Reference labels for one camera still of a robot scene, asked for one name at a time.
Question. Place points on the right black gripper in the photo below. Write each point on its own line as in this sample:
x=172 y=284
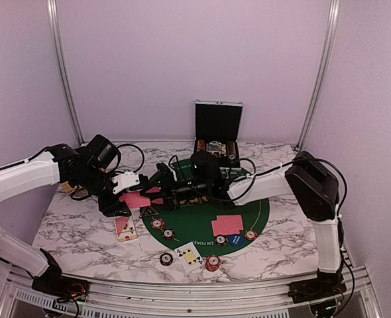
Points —
x=168 y=187

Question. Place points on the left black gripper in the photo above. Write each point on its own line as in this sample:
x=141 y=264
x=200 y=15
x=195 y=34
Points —
x=111 y=207

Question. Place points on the red playing card deck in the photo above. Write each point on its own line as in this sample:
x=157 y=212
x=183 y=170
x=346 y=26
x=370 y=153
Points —
x=134 y=200

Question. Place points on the red card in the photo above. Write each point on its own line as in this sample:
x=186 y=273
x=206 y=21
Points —
x=234 y=222
x=158 y=201
x=225 y=232
x=154 y=190

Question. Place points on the triangular black red dealer button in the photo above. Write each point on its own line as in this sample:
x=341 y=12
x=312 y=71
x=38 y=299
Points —
x=147 y=212

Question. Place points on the red 5 chips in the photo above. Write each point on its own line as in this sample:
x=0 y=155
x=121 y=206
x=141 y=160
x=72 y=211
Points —
x=251 y=235
x=157 y=224

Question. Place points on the black 100 chips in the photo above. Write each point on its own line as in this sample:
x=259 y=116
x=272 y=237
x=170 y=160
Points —
x=168 y=234
x=220 y=240

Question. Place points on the black red 100 chip stack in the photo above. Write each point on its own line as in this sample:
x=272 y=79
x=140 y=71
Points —
x=166 y=259

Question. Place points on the four of clubs card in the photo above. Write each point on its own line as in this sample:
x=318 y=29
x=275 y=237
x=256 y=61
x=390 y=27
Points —
x=189 y=256

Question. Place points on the blue small blind button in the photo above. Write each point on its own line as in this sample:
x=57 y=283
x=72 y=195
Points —
x=236 y=240

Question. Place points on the red yellow 5 chip stack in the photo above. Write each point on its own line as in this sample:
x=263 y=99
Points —
x=212 y=263

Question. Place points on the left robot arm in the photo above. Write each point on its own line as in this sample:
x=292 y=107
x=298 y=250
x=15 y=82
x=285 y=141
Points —
x=47 y=168

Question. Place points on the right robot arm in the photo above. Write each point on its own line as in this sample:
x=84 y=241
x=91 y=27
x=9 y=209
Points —
x=307 y=178

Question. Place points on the playing card box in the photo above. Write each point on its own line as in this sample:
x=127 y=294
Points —
x=125 y=229

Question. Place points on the round green poker mat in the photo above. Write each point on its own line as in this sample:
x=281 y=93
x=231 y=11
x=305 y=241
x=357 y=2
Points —
x=192 y=223

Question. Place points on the left chip row in case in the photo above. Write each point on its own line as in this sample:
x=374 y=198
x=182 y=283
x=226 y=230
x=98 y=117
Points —
x=201 y=145

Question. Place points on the chip row in case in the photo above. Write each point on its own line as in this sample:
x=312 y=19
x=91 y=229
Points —
x=231 y=151
x=201 y=145

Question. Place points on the woven bamboo basket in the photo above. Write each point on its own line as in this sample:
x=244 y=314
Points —
x=68 y=188

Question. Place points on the card deck in case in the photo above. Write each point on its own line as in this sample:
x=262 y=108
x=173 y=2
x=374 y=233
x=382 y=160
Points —
x=216 y=147

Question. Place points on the right chip row in case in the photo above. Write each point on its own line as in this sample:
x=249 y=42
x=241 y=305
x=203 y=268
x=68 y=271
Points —
x=231 y=151

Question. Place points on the aluminium poker chip case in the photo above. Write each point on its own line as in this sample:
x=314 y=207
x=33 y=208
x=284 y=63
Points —
x=220 y=121

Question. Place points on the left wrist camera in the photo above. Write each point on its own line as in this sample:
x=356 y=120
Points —
x=125 y=180

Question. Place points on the front aluminium rail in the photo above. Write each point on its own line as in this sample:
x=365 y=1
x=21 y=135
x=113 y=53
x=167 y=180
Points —
x=105 y=298

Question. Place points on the left aluminium frame post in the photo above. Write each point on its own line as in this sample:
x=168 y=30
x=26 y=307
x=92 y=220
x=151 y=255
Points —
x=62 y=69

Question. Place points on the aluminium frame post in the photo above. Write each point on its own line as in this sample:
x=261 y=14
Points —
x=324 y=62
x=62 y=69

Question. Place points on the right aluminium frame post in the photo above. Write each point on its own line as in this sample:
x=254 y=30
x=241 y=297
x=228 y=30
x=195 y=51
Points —
x=324 y=62

